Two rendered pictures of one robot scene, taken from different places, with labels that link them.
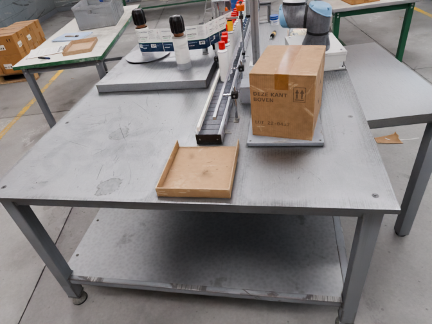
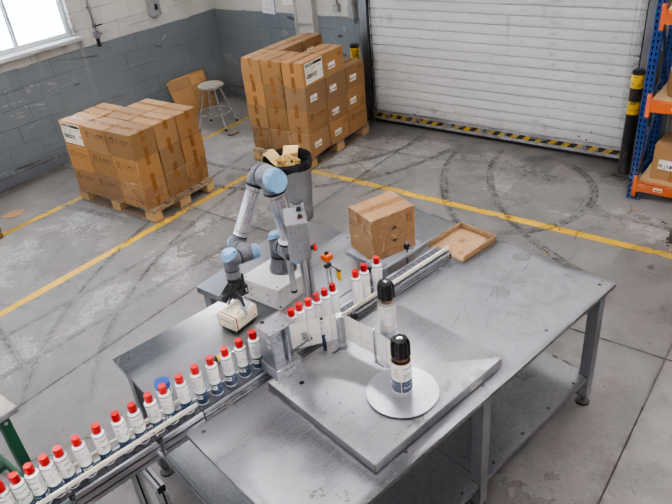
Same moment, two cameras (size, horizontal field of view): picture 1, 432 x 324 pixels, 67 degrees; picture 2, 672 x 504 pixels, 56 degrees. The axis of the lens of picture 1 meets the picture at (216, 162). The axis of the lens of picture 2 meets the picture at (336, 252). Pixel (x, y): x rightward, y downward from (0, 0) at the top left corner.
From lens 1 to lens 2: 4.38 m
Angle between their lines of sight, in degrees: 103
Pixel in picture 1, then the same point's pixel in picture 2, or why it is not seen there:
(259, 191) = (444, 225)
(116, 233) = (531, 385)
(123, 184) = (512, 254)
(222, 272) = not seen: hidden behind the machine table
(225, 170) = (450, 237)
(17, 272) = (657, 459)
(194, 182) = (471, 238)
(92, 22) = not seen: outside the picture
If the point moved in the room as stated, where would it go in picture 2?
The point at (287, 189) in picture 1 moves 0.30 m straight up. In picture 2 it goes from (431, 221) to (430, 177)
